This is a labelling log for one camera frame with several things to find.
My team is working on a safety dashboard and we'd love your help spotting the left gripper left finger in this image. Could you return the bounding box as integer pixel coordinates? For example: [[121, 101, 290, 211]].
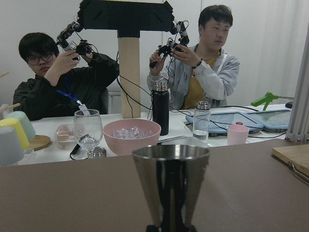
[[146, 225, 161, 232]]

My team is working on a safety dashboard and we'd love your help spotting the pink bowl of ice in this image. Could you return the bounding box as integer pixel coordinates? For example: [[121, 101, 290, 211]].
[[103, 118, 161, 156]]

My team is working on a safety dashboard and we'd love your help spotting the egg carton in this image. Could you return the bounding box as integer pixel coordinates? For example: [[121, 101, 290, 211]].
[[54, 124, 77, 150]]

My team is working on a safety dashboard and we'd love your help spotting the steel measuring jigger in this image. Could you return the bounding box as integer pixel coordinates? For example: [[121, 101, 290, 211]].
[[132, 145, 210, 232]]

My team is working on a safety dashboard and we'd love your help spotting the wooden cutting board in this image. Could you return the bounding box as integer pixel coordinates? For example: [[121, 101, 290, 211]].
[[272, 145, 309, 184]]

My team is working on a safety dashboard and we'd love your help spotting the pink plastic cup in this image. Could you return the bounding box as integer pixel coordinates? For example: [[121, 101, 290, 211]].
[[227, 124, 249, 145]]

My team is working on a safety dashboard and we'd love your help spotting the yellow cup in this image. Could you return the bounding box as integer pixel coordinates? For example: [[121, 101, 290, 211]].
[[0, 118, 29, 150]]

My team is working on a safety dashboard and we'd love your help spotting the aluminium frame post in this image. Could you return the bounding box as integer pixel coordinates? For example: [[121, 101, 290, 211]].
[[285, 36, 309, 143]]

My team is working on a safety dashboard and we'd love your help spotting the clear water bottle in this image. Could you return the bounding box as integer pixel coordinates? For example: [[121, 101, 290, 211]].
[[192, 100, 211, 144]]

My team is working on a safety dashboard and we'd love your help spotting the person in grey jacket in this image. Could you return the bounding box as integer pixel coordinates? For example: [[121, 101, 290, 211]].
[[147, 5, 240, 110]]

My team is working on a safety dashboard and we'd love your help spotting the black thermos bottle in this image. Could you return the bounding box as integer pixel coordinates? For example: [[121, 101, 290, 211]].
[[152, 80, 169, 136]]

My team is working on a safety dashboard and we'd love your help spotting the person in black jacket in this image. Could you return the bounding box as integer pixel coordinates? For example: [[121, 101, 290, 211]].
[[13, 32, 119, 121]]

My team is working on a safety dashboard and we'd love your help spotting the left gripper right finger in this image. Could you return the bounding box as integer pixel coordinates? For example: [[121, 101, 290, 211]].
[[184, 225, 197, 232]]

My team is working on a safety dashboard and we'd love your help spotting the green plastic gun tool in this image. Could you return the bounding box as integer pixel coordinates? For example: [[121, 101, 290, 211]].
[[251, 92, 279, 111]]

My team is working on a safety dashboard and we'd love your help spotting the grey cup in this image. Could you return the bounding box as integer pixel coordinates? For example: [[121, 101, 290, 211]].
[[0, 128, 24, 166]]

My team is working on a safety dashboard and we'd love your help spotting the wine glass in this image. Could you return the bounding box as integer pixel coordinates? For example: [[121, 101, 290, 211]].
[[74, 109, 103, 159]]

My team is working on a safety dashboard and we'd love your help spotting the teach pendant tablet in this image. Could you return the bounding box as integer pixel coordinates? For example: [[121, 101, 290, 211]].
[[246, 109, 291, 133], [185, 111, 264, 137]]

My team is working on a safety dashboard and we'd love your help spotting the mint green cup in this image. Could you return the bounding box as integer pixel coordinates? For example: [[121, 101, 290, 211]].
[[4, 111, 36, 142]]

